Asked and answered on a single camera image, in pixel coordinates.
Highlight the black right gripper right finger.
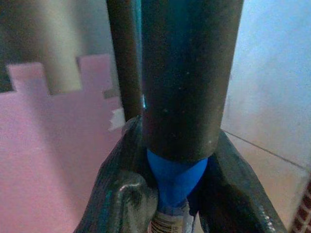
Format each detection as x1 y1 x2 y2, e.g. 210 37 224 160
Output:
193 129 288 233

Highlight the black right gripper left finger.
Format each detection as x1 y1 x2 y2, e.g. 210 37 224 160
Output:
74 115 159 233

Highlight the white paper scrap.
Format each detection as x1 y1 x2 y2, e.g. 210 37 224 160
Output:
107 108 126 132

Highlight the pink foam puzzle mat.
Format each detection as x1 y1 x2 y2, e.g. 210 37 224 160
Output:
0 53 130 233

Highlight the dark round pole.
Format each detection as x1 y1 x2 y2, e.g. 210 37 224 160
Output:
105 0 143 122

